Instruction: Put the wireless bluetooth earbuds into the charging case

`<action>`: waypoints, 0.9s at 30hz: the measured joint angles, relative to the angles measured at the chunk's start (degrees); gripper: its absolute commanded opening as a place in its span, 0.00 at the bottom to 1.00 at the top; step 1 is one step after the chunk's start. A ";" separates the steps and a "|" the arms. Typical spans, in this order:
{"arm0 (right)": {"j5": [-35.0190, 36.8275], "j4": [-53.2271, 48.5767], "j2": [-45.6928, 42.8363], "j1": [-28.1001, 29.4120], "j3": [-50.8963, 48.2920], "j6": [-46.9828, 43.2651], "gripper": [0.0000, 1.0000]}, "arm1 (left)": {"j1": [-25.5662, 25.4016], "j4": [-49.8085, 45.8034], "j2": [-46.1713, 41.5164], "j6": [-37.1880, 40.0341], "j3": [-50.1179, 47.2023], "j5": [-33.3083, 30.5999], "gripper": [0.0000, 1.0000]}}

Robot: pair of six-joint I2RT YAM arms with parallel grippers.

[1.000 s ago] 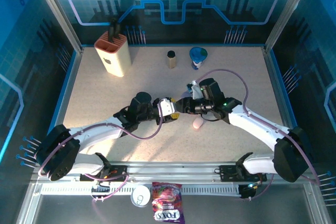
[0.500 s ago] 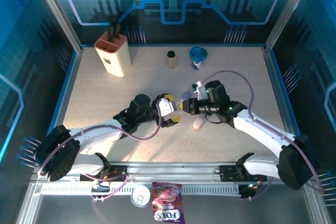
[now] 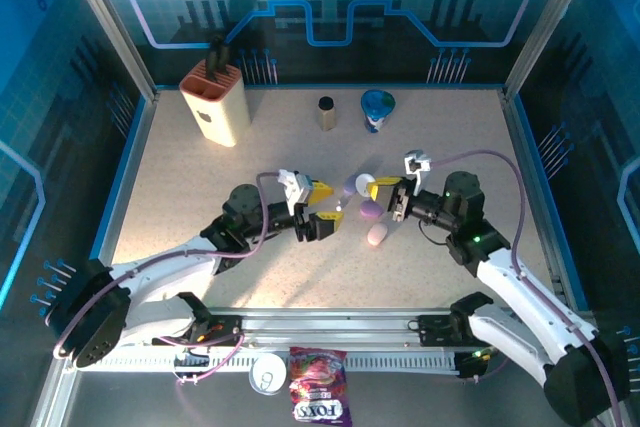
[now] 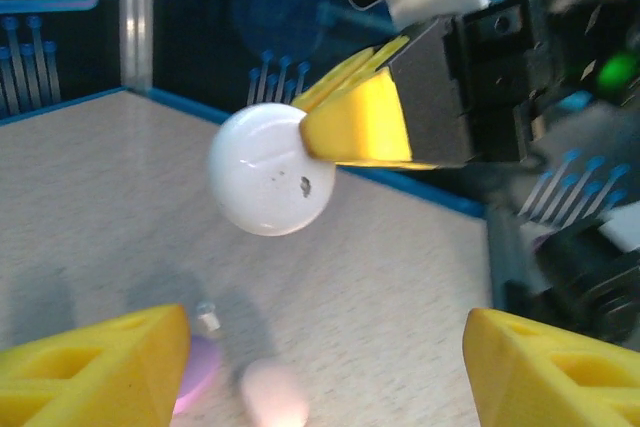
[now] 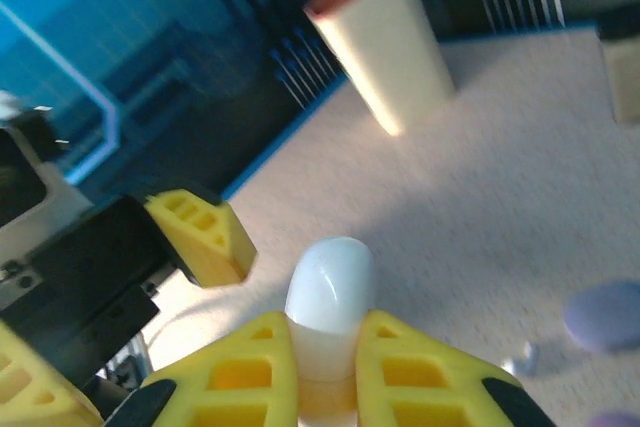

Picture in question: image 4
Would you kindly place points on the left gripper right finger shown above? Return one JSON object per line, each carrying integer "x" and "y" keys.
{"x": 550, "y": 387}

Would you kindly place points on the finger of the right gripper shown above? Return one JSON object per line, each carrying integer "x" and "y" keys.
{"x": 370, "y": 59}
{"x": 380, "y": 122}

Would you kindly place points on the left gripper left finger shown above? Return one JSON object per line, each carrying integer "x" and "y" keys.
{"x": 100, "y": 387}

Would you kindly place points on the mauve purple earbuds case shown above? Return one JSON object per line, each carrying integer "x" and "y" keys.
{"x": 200, "y": 372}

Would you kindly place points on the white round cap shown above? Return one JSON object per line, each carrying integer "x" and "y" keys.
{"x": 260, "y": 172}

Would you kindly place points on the pink earbuds case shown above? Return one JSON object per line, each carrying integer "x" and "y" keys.
{"x": 272, "y": 397}

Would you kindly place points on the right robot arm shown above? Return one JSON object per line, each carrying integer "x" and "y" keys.
{"x": 590, "y": 287}

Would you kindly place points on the white earbud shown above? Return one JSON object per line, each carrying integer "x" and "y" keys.
{"x": 207, "y": 319}

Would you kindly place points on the aluminium frame post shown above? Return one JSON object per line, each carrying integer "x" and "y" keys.
{"x": 136, "y": 22}

